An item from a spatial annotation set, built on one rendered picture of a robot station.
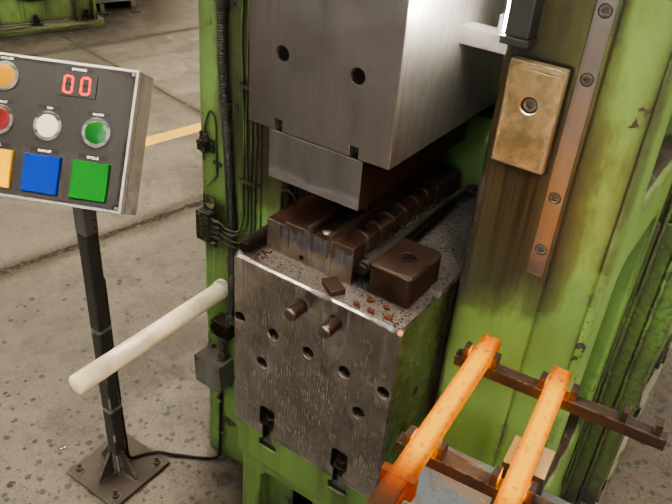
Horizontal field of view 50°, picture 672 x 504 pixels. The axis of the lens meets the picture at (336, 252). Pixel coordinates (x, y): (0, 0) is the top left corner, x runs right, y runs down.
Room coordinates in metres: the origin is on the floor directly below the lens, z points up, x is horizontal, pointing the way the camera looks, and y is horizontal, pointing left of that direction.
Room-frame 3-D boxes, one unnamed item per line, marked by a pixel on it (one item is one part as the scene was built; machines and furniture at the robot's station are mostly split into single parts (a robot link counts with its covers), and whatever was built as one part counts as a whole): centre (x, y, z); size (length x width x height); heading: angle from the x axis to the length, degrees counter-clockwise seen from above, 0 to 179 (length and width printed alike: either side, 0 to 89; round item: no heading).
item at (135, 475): (1.36, 0.57, 0.05); 0.22 x 0.22 x 0.09; 58
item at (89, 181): (1.22, 0.49, 1.01); 0.07 x 0.05 x 0.07; 83
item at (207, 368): (1.42, 0.29, 0.36); 0.09 x 0.07 x 0.12; 58
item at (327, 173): (1.31, -0.06, 1.12); 0.42 x 0.20 x 0.10; 148
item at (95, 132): (1.27, 0.48, 1.09); 0.05 x 0.03 x 0.04; 58
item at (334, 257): (1.31, -0.06, 0.96); 0.42 x 0.20 x 0.09; 148
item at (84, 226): (1.36, 0.56, 0.54); 0.04 x 0.04 x 1.08; 58
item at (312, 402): (1.29, -0.11, 0.69); 0.56 x 0.38 x 0.45; 148
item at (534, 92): (1.07, -0.28, 1.27); 0.09 x 0.02 x 0.17; 58
